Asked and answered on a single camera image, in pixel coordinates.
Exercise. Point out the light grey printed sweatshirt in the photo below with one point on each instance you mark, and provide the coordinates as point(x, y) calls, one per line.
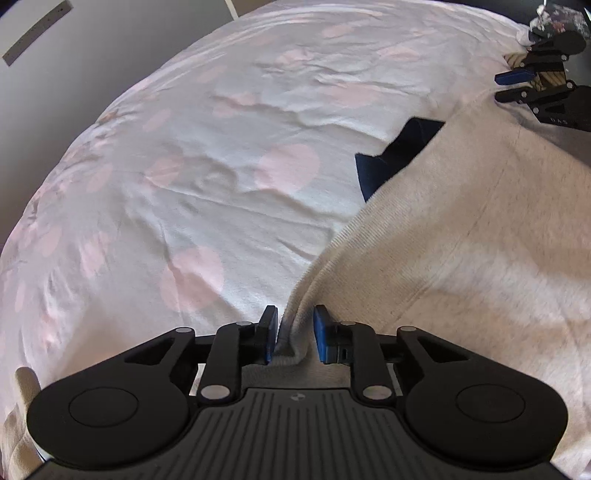
point(438, 230)

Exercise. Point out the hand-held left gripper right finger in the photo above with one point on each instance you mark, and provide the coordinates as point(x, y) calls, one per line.
point(323, 334)

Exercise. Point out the bed with pink dotted sheet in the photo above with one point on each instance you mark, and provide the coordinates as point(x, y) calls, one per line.
point(184, 184)

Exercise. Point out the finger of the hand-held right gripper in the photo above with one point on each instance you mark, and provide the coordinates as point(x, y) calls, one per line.
point(515, 76)
point(517, 96)

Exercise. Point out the navy blue inner garment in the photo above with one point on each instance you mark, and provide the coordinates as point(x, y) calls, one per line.
point(392, 157)

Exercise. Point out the beige fleece garment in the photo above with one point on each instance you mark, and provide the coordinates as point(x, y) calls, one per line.
point(18, 438)

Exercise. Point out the floral patterned cloth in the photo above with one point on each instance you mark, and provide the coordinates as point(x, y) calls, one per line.
point(554, 16)

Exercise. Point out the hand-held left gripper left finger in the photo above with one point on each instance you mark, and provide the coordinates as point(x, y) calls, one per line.
point(270, 334)

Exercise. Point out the brown striped garment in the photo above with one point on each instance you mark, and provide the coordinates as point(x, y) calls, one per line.
point(549, 78)

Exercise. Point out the grey wall switch panel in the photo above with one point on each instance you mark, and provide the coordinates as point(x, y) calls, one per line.
point(37, 32)

